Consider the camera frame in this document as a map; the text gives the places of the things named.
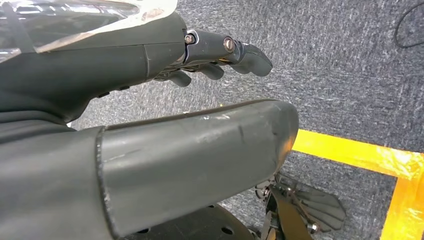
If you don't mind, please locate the dark metal robot foot linkage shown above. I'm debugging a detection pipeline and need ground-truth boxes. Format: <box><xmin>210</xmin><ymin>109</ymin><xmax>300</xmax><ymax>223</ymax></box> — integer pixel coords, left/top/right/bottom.
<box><xmin>254</xmin><ymin>172</ymin><xmax>347</xmax><ymax>240</ymax></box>

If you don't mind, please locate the clear plastic film cover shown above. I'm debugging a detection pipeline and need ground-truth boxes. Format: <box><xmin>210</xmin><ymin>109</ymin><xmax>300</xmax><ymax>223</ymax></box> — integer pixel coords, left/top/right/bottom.
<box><xmin>0</xmin><ymin>0</ymin><xmax>179</xmax><ymax>64</ymax></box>

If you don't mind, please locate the yellow floor tape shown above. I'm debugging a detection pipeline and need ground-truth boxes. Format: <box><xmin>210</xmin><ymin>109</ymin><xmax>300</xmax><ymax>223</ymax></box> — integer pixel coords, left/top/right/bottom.
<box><xmin>292</xmin><ymin>129</ymin><xmax>424</xmax><ymax>240</ymax></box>

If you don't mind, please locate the black floor cable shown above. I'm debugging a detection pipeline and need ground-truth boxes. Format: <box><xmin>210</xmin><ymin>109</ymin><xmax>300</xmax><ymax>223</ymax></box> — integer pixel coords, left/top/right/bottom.
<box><xmin>393</xmin><ymin>2</ymin><xmax>424</xmax><ymax>49</ymax></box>

